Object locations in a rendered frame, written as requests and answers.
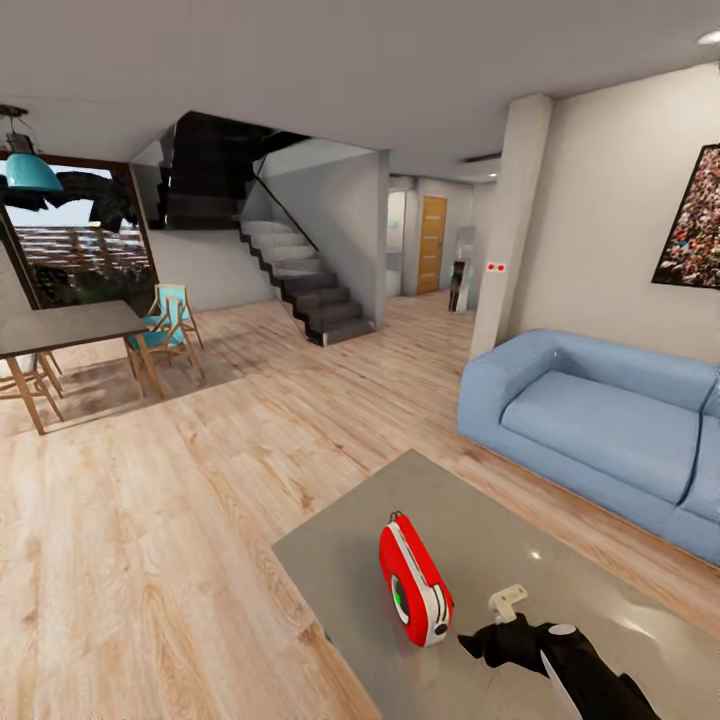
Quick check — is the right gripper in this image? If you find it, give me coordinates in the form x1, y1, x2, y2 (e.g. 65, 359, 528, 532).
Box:
458, 613, 532, 671

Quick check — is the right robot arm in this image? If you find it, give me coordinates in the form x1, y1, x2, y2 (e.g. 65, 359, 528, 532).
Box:
458, 585, 660, 720

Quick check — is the radio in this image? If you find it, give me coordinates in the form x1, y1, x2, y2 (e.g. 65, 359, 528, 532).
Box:
379, 514, 455, 647

